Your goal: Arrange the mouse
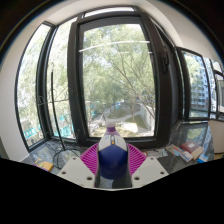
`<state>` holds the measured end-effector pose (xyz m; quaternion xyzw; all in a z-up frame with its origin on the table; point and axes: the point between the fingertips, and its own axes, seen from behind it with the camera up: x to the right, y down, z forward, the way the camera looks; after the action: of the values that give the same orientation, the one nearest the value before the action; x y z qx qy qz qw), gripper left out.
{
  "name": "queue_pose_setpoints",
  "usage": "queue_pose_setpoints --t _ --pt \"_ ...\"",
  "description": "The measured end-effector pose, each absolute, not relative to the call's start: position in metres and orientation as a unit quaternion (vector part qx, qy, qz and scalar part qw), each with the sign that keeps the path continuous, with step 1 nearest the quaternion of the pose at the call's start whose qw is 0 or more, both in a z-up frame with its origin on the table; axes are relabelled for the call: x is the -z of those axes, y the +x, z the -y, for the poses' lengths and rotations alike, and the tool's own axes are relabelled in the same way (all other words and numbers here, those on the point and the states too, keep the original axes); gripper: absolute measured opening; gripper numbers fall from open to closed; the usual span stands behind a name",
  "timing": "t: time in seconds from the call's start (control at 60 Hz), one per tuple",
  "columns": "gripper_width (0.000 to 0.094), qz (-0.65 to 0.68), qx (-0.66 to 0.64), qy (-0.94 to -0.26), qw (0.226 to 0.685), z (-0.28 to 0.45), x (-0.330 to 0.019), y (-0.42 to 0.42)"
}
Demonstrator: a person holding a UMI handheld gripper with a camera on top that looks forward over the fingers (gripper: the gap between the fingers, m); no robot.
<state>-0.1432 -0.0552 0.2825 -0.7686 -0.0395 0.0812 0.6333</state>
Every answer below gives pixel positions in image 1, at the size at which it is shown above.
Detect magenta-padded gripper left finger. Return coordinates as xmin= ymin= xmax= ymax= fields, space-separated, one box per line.
xmin=56 ymin=143 xmax=101 ymax=188

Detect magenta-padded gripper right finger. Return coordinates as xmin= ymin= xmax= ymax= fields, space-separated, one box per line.
xmin=125 ymin=143 xmax=170 ymax=188

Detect blue and white computer mouse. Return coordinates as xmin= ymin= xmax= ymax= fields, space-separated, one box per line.
xmin=96 ymin=132 xmax=129 ymax=181

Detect printed leaflet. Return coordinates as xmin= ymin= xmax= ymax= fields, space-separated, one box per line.
xmin=144 ymin=148 xmax=169 ymax=158

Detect colourful flat book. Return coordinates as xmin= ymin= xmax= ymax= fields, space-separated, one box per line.
xmin=165 ymin=144 xmax=184 ymax=158

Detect white book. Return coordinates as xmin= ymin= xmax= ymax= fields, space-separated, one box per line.
xmin=179 ymin=151 xmax=195 ymax=163

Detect red book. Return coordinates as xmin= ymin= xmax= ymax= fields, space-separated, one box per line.
xmin=180 ymin=141 xmax=201 ymax=154

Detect beige book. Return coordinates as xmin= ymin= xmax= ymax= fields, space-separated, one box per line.
xmin=189 ymin=146 xmax=205 ymax=161

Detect blue book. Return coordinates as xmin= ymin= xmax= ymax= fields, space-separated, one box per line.
xmin=196 ymin=153 xmax=209 ymax=164

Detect black-framed window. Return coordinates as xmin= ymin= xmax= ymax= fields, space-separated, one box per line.
xmin=75 ymin=19 xmax=158 ymax=140
xmin=181 ymin=49 xmax=224 ymax=122
xmin=14 ymin=21 xmax=78 ymax=148

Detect black cable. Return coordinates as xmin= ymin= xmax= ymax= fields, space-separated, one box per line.
xmin=49 ymin=62 xmax=82 ymax=170

